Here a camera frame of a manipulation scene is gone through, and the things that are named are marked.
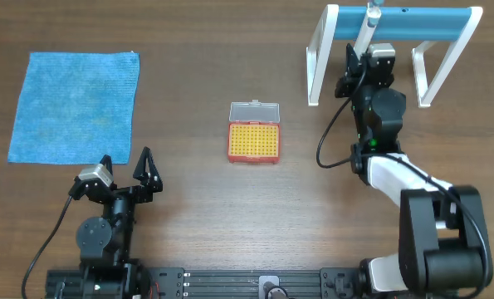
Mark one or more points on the red and yellow tip box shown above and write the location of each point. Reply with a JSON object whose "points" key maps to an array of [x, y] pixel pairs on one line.
{"points": [[253, 139]]}

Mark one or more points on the white and blue stand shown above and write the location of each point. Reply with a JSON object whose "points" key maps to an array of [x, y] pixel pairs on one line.
{"points": [[396, 23]]}

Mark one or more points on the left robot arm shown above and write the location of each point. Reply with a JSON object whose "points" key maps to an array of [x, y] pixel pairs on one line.
{"points": [[93, 236]]}

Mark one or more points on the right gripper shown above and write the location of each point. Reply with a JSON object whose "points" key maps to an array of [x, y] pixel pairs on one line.
{"points": [[381, 72]]}

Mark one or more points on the blue cloth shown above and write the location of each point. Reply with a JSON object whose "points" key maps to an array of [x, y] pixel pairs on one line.
{"points": [[72, 108]]}

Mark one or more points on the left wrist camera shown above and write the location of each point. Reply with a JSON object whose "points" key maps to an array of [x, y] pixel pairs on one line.
{"points": [[95, 174]]}

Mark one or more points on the mounting rail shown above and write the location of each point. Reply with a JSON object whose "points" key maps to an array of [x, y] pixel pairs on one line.
{"points": [[230, 284]]}

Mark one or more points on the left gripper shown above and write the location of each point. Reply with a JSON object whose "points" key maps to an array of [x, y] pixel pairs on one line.
{"points": [[126, 194]]}

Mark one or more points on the white pipette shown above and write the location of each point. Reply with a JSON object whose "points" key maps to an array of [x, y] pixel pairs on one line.
{"points": [[371, 18]]}

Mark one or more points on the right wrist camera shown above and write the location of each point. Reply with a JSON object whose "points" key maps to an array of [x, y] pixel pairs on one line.
{"points": [[381, 50]]}

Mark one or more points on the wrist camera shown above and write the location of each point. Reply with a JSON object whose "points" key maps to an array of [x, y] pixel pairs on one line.
{"points": [[95, 174], [381, 50]]}

